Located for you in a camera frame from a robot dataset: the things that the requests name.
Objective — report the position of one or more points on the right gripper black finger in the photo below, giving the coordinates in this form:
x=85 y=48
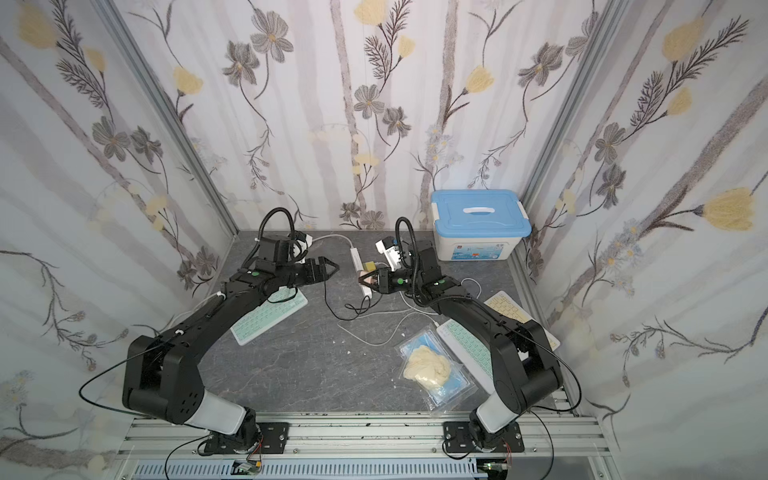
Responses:
x=373 y=275
x=372 y=284

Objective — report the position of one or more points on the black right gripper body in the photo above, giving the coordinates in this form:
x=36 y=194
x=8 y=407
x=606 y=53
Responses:
x=383 y=279

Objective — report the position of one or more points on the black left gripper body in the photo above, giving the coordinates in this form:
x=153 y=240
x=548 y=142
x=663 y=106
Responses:
x=309 y=270

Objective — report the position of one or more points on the white power strip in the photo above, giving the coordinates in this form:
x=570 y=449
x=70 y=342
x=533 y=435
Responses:
x=359 y=269

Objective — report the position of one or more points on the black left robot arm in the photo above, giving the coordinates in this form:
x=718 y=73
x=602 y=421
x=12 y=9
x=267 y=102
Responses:
x=162 y=378

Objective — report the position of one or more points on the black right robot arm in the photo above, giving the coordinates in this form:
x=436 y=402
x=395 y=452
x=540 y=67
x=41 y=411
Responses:
x=525 y=369

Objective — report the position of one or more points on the green keyboard left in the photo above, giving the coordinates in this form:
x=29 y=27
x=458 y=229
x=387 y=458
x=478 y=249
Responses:
x=279 y=306

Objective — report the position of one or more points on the green keyboard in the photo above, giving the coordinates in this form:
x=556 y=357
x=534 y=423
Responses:
x=279 y=306
x=470 y=351

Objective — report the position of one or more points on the green keyboard right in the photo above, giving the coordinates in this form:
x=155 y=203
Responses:
x=470 y=351

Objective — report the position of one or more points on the bag of gloves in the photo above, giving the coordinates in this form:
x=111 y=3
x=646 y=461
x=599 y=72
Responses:
x=444 y=382

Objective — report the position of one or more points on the blue lid storage box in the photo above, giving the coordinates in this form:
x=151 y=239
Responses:
x=477 y=225

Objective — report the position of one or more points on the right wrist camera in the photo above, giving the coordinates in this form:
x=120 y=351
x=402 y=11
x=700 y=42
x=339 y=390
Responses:
x=390 y=248

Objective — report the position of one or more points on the yellow wireless keyboard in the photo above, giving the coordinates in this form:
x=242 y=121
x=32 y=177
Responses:
x=505 y=305

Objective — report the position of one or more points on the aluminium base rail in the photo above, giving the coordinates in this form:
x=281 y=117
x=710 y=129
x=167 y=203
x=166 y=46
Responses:
x=390 y=420

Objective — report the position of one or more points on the white ribbed cable duct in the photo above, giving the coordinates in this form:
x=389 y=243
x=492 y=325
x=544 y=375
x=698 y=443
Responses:
x=442 y=468

